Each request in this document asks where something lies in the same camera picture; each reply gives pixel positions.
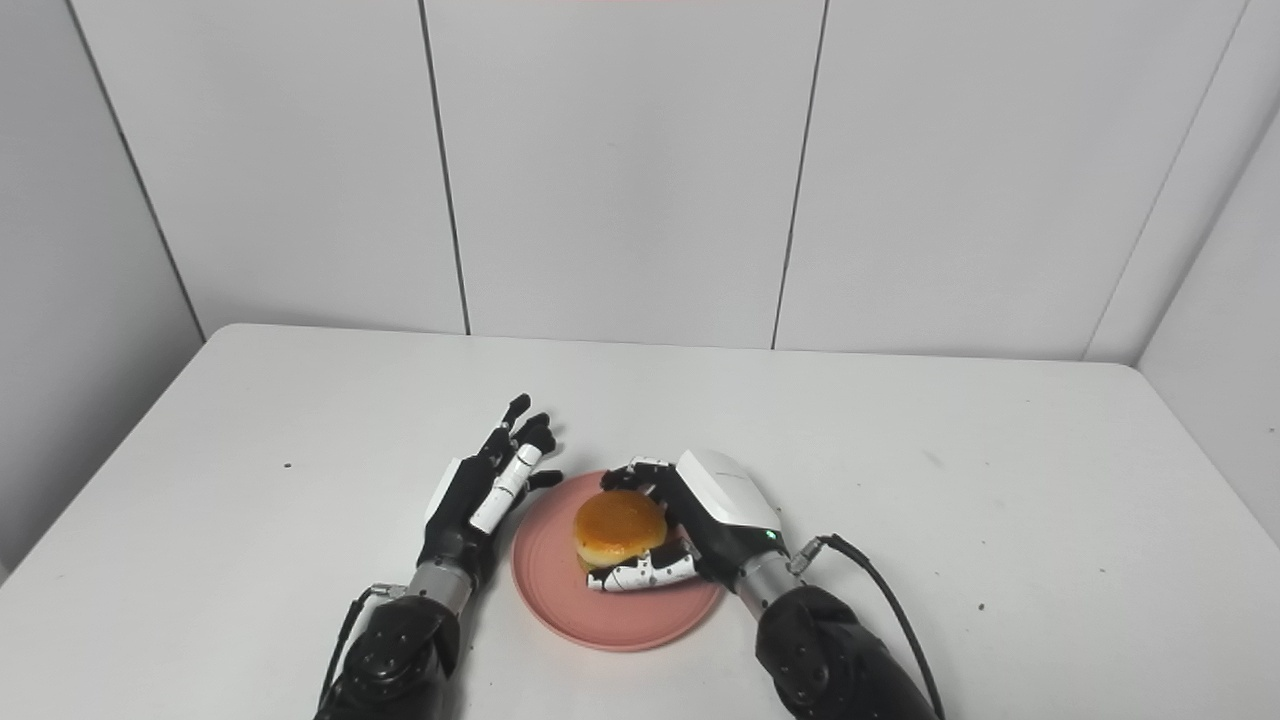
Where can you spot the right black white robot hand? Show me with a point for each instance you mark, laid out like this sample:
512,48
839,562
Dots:
725,500

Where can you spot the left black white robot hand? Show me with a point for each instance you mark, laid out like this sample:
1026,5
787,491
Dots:
460,510

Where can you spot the toy hamburger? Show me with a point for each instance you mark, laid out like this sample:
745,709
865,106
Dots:
620,520

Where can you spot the pink round plate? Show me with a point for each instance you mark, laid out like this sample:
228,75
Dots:
620,620

